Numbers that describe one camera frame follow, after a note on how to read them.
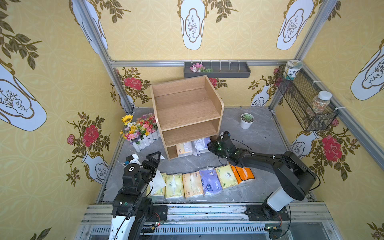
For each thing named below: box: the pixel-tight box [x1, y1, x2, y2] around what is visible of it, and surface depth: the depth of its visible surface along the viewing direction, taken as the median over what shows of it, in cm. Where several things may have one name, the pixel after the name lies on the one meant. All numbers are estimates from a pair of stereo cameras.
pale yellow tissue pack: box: [165, 173, 184, 199], surface depth 80 cm
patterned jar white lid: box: [283, 59, 304, 81], surface depth 87 cm
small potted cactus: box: [240, 113, 255, 130], surface depth 105 cm
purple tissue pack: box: [199, 167, 223, 197], surface depth 81 cm
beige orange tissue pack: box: [182, 170, 204, 199], surface depth 81 cm
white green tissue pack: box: [148, 169, 167, 198], surface depth 78 cm
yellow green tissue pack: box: [215, 165, 239, 189], surface depth 83 cm
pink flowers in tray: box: [189, 62, 213, 73], surface depth 89 cm
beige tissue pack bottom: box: [176, 143, 185, 158], surface depth 92 cm
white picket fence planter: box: [129, 129, 161, 153], surface depth 97 cm
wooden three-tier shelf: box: [150, 75, 224, 161], surface depth 82 cm
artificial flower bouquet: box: [119, 112, 158, 145], surface depth 90 cm
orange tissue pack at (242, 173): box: [230, 165, 255, 184], surface depth 81 cm
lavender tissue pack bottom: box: [191, 137, 211, 156], surface depth 92 cm
